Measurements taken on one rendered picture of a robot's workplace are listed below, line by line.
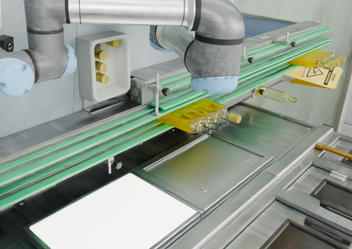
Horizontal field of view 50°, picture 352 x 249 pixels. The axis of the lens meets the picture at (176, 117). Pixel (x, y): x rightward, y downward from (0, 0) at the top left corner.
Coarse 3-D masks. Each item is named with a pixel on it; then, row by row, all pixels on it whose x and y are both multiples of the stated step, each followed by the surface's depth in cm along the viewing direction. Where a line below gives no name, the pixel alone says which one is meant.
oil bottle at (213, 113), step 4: (192, 104) 159; (196, 104) 159; (200, 104) 159; (196, 108) 155; (200, 108) 155; (204, 108) 155; (208, 108) 155; (212, 108) 156; (204, 112) 153; (208, 112) 152; (212, 112) 152; (216, 112) 153; (212, 116) 151; (216, 116) 152; (212, 120) 152
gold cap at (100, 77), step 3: (99, 72) 139; (96, 75) 138; (99, 75) 138; (102, 75) 137; (105, 75) 137; (96, 78) 139; (99, 78) 138; (102, 78) 137; (105, 78) 138; (108, 78) 139; (99, 81) 138; (102, 81) 137; (105, 81) 138
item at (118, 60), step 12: (120, 36) 134; (108, 48) 140; (120, 48) 140; (96, 60) 138; (108, 60) 142; (120, 60) 142; (96, 72) 139; (108, 72) 144; (120, 72) 144; (96, 84) 141; (108, 84) 146; (120, 84) 146; (96, 96) 134; (108, 96) 138
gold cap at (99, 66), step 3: (96, 63) 136; (99, 63) 135; (102, 63) 135; (96, 66) 135; (99, 66) 135; (102, 66) 135; (105, 66) 136; (96, 69) 136; (99, 69) 135; (102, 69) 135; (105, 69) 136; (102, 72) 136
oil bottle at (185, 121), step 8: (176, 112) 150; (184, 112) 150; (160, 120) 154; (168, 120) 151; (176, 120) 148; (184, 120) 145; (192, 120) 144; (200, 120) 145; (184, 128) 146; (192, 128) 144
